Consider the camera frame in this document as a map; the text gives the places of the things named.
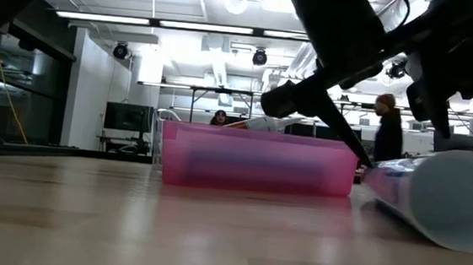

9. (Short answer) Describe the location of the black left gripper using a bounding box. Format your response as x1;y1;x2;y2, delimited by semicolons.
255;0;390;169

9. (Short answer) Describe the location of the black bar with light tubes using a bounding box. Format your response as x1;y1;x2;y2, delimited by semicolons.
52;9;311;42

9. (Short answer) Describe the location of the black computer monitor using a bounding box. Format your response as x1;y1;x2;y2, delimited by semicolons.
432;130;473;155

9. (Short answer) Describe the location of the black hanging spot lamp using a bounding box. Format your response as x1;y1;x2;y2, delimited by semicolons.
112;41;131;62
386;62;408;82
251;47;269;68

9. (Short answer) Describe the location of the standing person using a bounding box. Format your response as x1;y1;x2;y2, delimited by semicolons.
369;92;409;165

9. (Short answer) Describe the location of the pink translucent plastic bin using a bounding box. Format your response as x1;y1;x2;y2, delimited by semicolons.
157;120;362;200

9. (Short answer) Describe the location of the seated person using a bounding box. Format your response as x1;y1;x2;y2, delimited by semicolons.
209;108;230;127

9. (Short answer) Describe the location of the clear plastic bin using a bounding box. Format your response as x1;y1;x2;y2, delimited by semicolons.
150;107;182;172

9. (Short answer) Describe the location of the black television stand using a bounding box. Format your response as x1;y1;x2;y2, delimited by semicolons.
95;128;153;156

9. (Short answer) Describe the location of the black television screen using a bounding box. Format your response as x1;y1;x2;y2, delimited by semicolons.
103;101;155;134

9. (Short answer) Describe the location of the black workstation frame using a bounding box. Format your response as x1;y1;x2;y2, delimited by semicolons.
135;80;266;129

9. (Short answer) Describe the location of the white ring lamp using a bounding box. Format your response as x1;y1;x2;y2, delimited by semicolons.
223;0;249;17

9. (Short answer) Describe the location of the yellow hanging cable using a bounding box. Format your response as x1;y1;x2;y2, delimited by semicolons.
0;34;38;146

